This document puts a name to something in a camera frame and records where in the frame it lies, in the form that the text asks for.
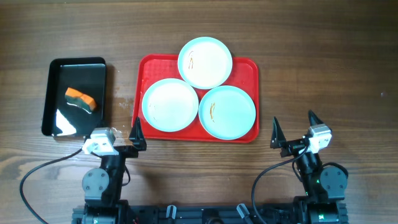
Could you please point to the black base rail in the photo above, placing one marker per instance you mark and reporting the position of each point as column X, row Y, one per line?
column 211, row 214

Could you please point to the red plastic serving tray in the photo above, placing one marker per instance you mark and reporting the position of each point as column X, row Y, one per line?
column 155, row 67

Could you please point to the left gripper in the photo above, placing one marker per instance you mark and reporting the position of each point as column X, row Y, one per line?
column 123, row 151

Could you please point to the black rectangular tray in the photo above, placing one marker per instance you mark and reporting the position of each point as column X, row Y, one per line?
column 87, row 75

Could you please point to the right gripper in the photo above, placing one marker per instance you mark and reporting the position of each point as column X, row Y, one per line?
column 296, row 147

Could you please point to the orange green scrub sponge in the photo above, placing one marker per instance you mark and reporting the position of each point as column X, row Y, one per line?
column 76, row 98

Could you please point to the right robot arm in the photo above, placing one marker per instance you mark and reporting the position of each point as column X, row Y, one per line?
column 324, row 184

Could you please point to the light blue top plate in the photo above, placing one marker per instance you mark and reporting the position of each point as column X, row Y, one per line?
column 205, row 63

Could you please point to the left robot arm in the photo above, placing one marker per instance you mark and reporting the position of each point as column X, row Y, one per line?
column 103, row 185

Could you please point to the light blue plate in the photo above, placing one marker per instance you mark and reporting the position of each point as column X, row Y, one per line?
column 205, row 63
column 170, row 105
column 227, row 112

